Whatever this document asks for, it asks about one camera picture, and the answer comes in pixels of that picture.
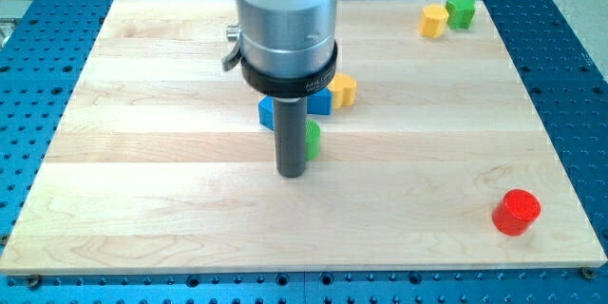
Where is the blue block right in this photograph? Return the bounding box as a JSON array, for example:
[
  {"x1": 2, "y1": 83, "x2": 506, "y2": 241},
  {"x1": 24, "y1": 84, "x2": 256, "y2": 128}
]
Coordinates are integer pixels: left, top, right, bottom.
[{"x1": 307, "y1": 88, "x2": 333, "y2": 115}]

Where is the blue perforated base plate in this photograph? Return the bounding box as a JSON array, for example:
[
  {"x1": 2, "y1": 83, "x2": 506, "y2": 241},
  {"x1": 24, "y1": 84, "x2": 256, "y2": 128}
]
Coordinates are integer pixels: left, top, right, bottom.
[{"x1": 1, "y1": 0, "x2": 607, "y2": 303}]

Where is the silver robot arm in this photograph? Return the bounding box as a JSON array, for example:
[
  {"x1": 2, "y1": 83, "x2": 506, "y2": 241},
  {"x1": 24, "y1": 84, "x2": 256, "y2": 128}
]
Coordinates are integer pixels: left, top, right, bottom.
[{"x1": 221, "y1": 0, "x2": 338, "y2": 101}]

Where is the yellow hexagon block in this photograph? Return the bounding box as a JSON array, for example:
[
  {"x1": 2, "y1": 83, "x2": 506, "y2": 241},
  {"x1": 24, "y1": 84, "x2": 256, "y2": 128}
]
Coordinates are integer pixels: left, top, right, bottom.
[{"x1": 418, "y1": 5, "x2": 449, "y2": 38}]

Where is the wooden board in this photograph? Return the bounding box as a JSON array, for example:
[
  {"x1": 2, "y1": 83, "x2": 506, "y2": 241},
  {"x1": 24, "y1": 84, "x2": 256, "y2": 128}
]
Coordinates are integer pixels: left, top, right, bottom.
[{"x1": 1, "y1": 0, "x2": 606, "y2": 276}]

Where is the green star block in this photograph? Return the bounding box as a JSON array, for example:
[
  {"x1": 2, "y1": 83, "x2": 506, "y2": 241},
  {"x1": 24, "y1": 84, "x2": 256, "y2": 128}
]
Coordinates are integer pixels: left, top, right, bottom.
[{"x1": 445, "y1": 0, "x2": 476, "y2": 29}]

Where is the blue block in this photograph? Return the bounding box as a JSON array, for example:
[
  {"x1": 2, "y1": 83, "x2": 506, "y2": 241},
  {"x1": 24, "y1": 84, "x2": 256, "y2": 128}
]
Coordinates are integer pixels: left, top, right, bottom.
[
  {"x1": 307, "y1": 88, "x2": 333, "y2": 115},
  {"x1": 257, "y1": 96, "x2": 274, "y2": 130}
]

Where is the yellow heart block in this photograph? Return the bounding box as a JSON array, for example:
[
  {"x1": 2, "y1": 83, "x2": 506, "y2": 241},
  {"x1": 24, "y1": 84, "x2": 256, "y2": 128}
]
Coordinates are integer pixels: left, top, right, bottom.
[{"x1": 327, "y1": 73, "x2": 357, "y2": 109}]

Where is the blue block left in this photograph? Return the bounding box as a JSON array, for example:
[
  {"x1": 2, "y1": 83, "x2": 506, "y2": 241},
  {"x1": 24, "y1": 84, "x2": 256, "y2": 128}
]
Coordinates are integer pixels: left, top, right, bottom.
[{"x1": 257, "y1": 96, "x2": 274, "y2": 130}]

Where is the green cylinder block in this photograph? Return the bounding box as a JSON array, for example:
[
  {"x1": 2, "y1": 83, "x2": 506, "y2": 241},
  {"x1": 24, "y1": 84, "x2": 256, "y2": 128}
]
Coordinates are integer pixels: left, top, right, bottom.
[{"x1": 305, "y1": 120, "x2": 321, "y2": 161}]

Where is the red cylinder block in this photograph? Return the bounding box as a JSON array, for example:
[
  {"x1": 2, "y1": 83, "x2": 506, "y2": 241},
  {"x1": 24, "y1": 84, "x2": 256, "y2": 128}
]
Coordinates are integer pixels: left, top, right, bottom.
[{"x1": 491, "y1": 189, "x2": 542, "y2": 237}]

